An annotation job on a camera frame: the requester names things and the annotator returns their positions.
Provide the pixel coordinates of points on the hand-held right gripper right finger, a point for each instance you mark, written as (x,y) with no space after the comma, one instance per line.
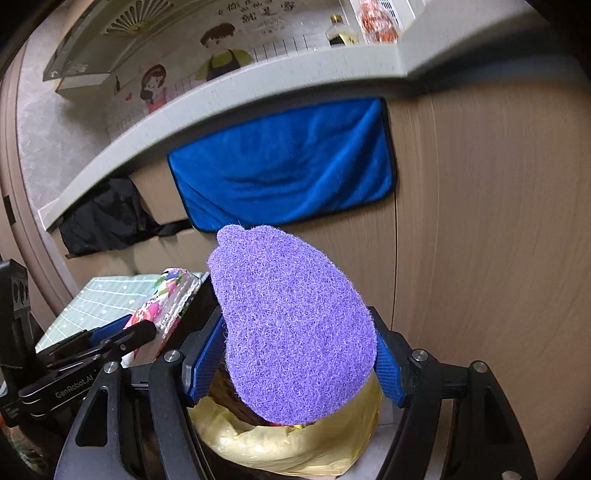
(388,369)

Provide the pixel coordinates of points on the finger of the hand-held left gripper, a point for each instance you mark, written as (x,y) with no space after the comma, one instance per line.
(108,326)
(138,333)

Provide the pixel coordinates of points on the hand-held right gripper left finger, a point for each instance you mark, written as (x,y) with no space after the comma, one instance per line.
(203,360)

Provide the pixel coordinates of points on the floral packet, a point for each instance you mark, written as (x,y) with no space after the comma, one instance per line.
(171,295)

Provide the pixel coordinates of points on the purple sponge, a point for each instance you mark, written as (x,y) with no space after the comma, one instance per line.
(295,323)

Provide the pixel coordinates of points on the yellow trash bag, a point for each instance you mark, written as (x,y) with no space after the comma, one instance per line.
(286,447)

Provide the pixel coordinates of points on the grey checked tablecloth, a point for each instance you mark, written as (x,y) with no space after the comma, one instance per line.
(106,295)

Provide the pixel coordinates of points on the black bag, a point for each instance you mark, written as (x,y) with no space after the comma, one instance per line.
(106,221)

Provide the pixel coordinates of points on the blue towel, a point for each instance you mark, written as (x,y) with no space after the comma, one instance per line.
(286,166)

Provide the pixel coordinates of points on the grey stone countertop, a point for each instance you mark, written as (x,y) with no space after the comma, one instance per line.
(277,85)

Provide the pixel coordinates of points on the dark sauce bottle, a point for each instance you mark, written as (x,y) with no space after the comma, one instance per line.
(341,34)

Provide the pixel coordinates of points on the red plastic bottle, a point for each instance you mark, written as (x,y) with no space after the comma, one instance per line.
(376,23)

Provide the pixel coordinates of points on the beige door frame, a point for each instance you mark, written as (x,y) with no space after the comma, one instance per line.
(18,184)

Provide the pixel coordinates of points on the cartoon wall sticker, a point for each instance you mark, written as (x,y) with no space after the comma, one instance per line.
(184,78)

